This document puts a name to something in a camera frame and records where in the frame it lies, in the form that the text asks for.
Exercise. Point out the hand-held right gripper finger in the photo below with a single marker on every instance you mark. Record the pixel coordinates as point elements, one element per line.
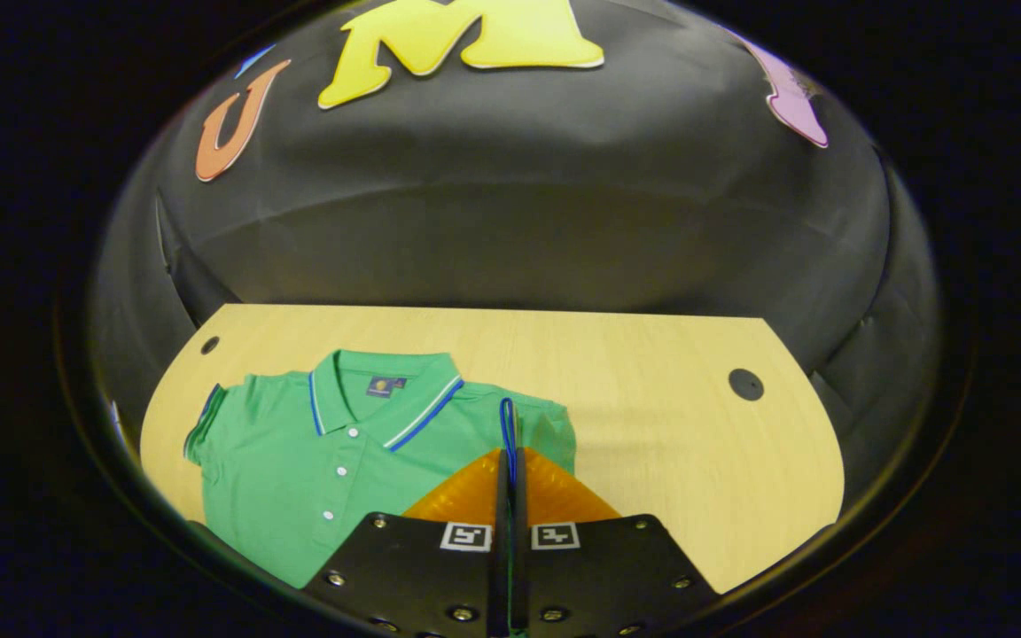
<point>519,567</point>
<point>502,532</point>

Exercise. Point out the green T-shirt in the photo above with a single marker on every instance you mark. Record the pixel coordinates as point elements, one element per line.
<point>298,478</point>

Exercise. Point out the black backdrop cloth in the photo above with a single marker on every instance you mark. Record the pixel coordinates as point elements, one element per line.
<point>519,230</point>

